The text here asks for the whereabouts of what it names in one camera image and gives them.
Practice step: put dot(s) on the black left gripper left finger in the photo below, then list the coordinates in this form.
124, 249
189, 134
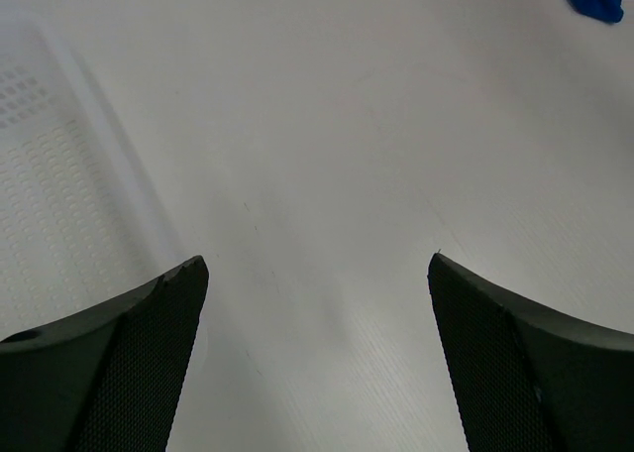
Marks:
107, 378

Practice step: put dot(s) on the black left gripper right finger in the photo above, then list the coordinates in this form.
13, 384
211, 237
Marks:
525, 376

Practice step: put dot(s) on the white perforated plastic basket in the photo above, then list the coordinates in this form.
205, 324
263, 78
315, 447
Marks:
77, 224

